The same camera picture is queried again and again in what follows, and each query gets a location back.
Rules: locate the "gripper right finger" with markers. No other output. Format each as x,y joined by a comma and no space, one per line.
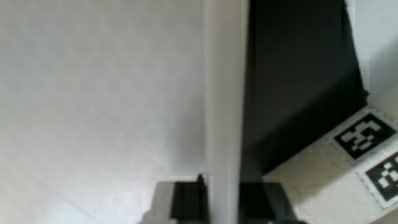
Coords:
265,206

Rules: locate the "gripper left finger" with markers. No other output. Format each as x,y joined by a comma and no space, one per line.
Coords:
179,203

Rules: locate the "white desk tabletop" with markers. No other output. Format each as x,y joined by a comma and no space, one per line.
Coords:
121,86

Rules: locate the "white marker base plate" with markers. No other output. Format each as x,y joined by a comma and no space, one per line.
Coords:
327,192

